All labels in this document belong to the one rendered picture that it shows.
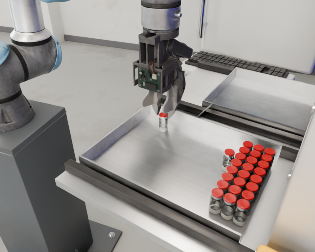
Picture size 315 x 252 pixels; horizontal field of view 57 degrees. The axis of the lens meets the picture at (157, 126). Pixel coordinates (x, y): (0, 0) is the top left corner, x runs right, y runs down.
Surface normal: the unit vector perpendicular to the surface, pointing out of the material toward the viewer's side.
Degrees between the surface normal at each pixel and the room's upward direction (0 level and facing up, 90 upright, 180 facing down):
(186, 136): 0
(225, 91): 0
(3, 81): 90
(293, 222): 90
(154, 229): 0
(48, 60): 95
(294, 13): 90
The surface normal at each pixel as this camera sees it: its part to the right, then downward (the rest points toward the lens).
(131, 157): 0.00, -0.82
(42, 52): 0.73, 0.46
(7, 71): 0.81, 0.26
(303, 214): -0.54, 0.48
